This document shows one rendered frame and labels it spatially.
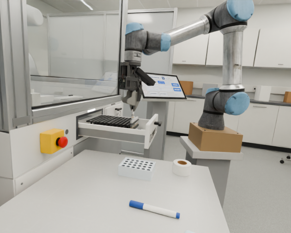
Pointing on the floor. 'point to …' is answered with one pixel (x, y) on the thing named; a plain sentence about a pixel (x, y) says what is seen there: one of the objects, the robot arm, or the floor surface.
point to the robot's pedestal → (212, 164)
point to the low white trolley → (112, 200)
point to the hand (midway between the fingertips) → (134, 108)
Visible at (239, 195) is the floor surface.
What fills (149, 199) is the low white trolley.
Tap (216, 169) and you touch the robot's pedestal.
